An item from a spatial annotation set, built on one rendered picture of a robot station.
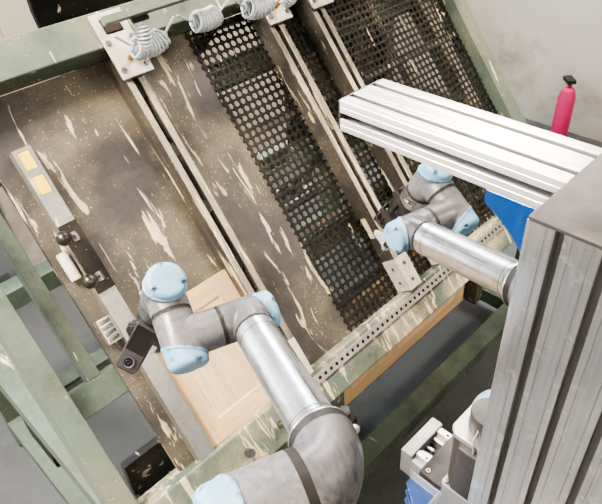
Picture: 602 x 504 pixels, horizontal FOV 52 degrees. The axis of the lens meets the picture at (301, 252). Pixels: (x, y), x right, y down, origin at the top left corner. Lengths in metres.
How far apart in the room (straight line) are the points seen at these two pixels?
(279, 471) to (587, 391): 0.37
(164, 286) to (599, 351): 0.72
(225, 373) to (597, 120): 4.01
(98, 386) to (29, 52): 0.88
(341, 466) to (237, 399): 1.04
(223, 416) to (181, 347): 0.76
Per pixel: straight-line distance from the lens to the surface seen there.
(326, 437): 0.85
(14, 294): 2.73
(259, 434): 1.85
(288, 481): 0.81
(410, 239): 1.35
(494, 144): 0.74
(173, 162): 1.81
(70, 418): 1.67
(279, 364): 0.99
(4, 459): 3.21
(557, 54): 5.23
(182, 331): 1.10
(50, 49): 1.80
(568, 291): 0.65
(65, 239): 1.58
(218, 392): 1.82
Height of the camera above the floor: 2.37
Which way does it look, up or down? 38 degrees down
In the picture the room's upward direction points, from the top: 4 degrees counter-clockwise
